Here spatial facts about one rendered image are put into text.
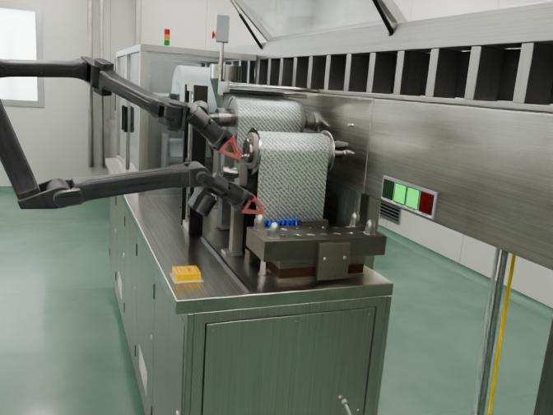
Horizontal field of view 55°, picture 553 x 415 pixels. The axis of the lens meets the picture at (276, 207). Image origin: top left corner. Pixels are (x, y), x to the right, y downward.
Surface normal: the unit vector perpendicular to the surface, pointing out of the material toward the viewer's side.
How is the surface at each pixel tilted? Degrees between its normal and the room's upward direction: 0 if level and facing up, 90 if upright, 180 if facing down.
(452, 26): 90
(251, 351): 90
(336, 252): 90
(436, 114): 90
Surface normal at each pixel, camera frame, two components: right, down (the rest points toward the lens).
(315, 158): 0.36, 0.23
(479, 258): -0.93, 0.02
